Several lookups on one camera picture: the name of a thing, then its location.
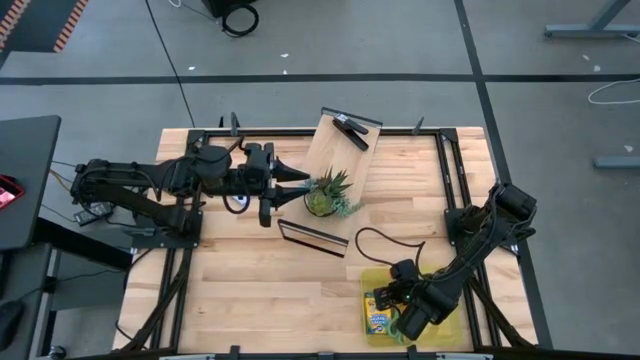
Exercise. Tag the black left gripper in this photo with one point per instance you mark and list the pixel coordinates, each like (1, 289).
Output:
(262, 175)

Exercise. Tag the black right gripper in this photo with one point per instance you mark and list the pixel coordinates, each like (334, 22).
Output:
(400, 287)

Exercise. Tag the translucent yellow pencil box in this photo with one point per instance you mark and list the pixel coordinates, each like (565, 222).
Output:
(372, 277)

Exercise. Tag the yellow green crayon box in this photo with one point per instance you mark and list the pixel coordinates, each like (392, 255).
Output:
(375, 317)

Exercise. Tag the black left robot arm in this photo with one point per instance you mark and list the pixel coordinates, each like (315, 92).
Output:
(130, 190)

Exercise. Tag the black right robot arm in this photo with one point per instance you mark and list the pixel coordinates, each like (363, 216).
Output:
(475, 240)

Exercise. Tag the succulent plant in black pot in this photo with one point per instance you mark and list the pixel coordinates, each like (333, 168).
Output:
(325, 200)

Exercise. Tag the black stapler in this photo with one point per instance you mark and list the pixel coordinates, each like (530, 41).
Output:
(351, 132)

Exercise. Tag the black equipment box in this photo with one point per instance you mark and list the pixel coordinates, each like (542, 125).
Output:
(220, 6)

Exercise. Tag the black power adapter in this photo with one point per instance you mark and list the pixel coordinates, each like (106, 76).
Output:
(92, 214)

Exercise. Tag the grey metal floor foot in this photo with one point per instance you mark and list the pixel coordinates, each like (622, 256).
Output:
(617, 162)

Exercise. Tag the dark grey desk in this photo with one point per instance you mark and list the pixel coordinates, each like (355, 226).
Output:
(25, 175)

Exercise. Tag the red device on desk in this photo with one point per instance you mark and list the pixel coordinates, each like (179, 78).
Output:
(7, 192)

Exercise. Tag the orange black striped mat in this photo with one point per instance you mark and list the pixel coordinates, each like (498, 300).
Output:
(40, 20)

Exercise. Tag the grey metal table leg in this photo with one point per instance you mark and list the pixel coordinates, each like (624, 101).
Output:
(590, 31)

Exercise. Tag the wooden shelf riser black frame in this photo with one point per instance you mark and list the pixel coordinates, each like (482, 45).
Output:
(335, 150)

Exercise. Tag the black metal table frame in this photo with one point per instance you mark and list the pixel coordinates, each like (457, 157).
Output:
(320, 132)

